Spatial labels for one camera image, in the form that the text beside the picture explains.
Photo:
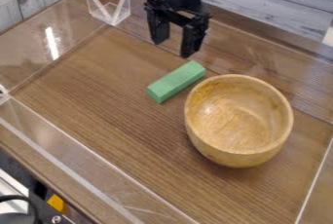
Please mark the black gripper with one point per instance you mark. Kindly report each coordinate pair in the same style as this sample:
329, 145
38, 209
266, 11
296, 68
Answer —
191, 20

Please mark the green rectangular block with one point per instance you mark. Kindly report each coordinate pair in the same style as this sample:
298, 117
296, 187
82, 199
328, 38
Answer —
175, 81

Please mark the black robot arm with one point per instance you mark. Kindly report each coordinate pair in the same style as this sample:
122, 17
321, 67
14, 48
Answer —
189, 4

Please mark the brown wooden bowl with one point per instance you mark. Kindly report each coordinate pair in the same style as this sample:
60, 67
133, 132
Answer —
238, 120

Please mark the yellow and black device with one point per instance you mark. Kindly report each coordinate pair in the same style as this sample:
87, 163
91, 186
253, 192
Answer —
58, 203

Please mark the clear acrylic corner bracket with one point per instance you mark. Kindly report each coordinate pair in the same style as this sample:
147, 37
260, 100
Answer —
110, 13

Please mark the clear acrylic tray wall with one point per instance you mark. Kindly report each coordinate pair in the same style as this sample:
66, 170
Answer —
94, 185

